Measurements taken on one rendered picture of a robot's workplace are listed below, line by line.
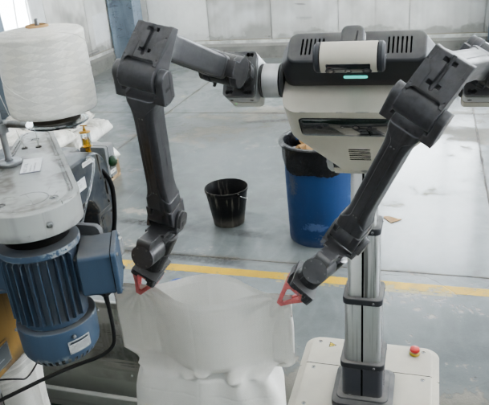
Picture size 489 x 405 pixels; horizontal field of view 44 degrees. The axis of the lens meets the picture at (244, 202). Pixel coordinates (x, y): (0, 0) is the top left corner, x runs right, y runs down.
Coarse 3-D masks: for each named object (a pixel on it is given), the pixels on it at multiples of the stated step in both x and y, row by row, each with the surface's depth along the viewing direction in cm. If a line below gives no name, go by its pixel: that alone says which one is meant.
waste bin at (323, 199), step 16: (288, 144) 380; (288, 160) 360; (304, 160) 351; (320, 160) 348; (288, 176) 368; (304, 176) 356; (320, 176) 352; (336, 176) 355; (288, 192) 374; (304, 192) 361; (320, 192) 358; (336, 192) 360; (288, 208) 382; (304, 208) 366; (320, 208) 363; (336, 208) 365; (304, 224) 372; (320, 224) 368; (304, 240) 377; (320, 240) 373
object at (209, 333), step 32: (128, 288) 155; (160, 288) 153; (192, 288) 156; (224, 288) 156; (256, 288) 147; (128, 320) 159; (160, 320) 155; (192, 320) 145; (224, 320) 144; (256, 320) 147; (288, 320) 146; (160, 352) 161; (192, 352) 149; (224, 352) 148; (256, 352) 151; (288, 352) 150; (160, 384) 156; (192, 384) 153; (224, 384) 151; (256, 384) 150
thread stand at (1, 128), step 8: (0, 120) 122; (56, 120) 117; (64, 120) 116; (72, 120) 116; (80, 120) 117; (0, 128) 121; (8, 128) 123; (32, 128) 115; (40, 128) 114; (48, 128) 114; (56, 128) 113; (64, 128) 114; (72, 128) 118; (0, 136) 123; (8, 144) 124; (8, 152) 124; (0, 160) 126; (8, 160) 125; (16, 160) 125; (0, 168) 124; (8, 168) 123
